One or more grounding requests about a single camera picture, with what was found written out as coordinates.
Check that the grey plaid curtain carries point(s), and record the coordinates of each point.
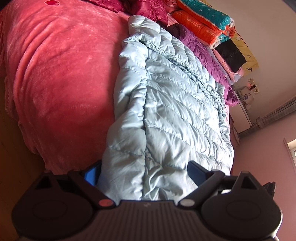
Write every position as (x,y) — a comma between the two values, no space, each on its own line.
(279,113)

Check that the black cushion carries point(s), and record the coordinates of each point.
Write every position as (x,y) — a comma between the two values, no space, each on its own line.
(231,54)

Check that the white bedside nightstand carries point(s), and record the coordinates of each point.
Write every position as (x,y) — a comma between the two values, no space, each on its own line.
(241,118)

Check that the pink bed with blanket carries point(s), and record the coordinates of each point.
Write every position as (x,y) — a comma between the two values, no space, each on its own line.
(59,65)

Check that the framed child photo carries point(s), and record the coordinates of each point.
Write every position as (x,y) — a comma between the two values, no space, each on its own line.
(248,98)

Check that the teal orange folded quilt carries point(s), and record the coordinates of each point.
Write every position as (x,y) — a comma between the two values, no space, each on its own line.
(211,26)

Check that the window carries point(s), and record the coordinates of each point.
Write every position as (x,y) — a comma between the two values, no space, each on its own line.
(290,146)

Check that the crimson red down jacket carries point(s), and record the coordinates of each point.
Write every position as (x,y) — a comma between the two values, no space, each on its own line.
(152,9)

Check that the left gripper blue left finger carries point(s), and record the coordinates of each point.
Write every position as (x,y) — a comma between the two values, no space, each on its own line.
(86,181)

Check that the purple down jacket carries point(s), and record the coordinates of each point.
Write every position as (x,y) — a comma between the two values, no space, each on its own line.
(207,59)

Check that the light blue down jacket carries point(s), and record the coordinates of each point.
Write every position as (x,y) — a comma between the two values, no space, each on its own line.
(168,111)

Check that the wall power sockets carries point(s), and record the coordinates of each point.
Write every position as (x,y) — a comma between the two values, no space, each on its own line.
(252,86)

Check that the pink lavender folded blankets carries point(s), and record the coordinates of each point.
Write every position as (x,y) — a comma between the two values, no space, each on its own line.
(234,76)

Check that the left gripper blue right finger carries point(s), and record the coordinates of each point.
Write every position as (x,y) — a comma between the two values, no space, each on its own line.
(207,182)

